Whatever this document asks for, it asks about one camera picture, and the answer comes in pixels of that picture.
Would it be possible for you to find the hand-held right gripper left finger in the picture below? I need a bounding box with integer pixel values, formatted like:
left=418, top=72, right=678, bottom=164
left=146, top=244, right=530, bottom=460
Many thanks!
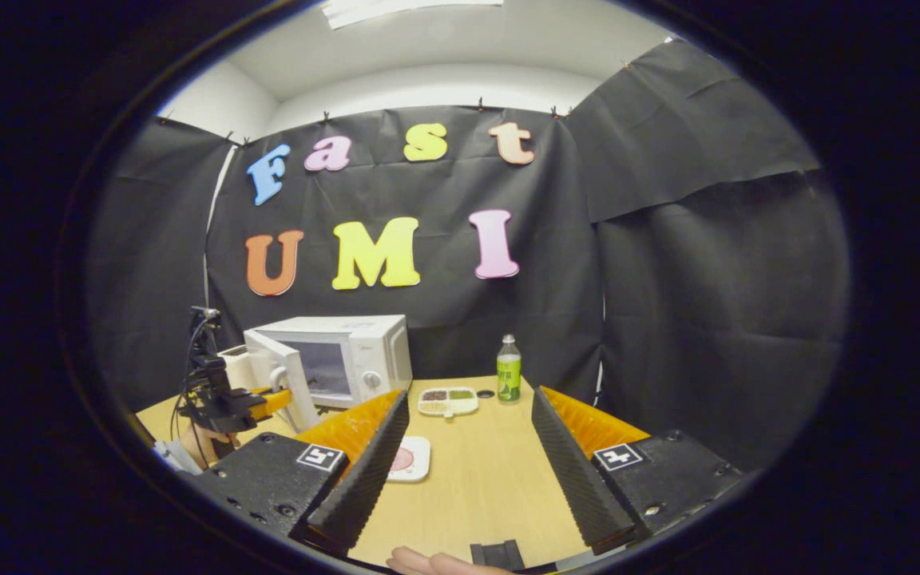
left=188, top=389, right=412, bottom=557

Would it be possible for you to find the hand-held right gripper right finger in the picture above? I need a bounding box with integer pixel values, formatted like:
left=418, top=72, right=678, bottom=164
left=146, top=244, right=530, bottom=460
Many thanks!
left=529, top=386, right=748, bottom=556

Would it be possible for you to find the white plate with pink ham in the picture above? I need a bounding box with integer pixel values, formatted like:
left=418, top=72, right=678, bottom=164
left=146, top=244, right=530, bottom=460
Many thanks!
left=387, top=435, right=432, bottom=484

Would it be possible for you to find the white microwave oven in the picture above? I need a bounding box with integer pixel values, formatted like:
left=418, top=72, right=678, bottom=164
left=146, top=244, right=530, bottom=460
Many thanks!
left=243, top=314, right=414, bottom=434

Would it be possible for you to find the white toaster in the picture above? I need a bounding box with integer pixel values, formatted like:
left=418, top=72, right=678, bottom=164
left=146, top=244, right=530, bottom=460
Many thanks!
left=216, top=345, right=257, bottom=392

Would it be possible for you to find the white divided dish with beans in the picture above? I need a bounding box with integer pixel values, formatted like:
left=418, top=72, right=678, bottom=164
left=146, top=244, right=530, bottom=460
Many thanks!
left=417, top=387, right=480, bottom=419

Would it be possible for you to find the green drink bottle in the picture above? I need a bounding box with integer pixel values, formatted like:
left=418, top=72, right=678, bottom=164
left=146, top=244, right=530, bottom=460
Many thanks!
left=496, top=334, right=522, bottom=403

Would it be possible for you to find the black backdrop cloth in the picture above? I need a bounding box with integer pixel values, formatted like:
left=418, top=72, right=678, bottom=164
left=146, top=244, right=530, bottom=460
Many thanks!
left=85, top=36, right=852, bottom=472

